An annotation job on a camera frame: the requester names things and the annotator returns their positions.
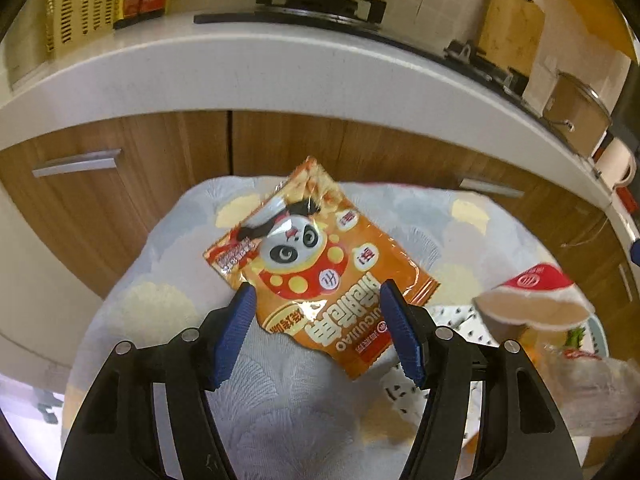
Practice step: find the yellow wall cabinet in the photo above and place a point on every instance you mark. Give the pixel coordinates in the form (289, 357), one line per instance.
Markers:
(604, 20)

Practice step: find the green leafy vegetable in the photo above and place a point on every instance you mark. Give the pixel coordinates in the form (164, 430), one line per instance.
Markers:
(574, 338)

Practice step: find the clear plastic bag red label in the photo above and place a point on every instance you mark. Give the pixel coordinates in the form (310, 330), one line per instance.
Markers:
(597, 397)

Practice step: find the yellow slotted basket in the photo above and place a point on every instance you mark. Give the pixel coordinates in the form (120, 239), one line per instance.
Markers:
(73, 23)

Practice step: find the patterned round table cloth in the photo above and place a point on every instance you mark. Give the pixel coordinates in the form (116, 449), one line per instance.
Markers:
(288, 412)

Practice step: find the red white paper cup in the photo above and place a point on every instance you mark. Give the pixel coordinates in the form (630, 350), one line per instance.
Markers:
(542, 297)

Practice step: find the black gas stove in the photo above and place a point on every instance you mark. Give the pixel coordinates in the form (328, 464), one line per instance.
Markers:
(363, 18)

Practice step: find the wooden cutting board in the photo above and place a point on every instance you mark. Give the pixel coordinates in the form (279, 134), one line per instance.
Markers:
(510, 33)

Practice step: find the orange panda snack packet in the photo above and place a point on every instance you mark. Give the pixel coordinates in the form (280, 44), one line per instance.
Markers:
(317, 265)

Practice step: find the brown slow cooker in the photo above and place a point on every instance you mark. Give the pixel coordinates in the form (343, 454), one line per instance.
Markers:
(577, 111)

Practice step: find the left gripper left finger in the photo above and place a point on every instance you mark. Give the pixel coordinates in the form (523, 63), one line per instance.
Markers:
(142, 396)

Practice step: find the wooden base cabinets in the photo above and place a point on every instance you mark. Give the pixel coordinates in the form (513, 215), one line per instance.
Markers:
(93, 192)

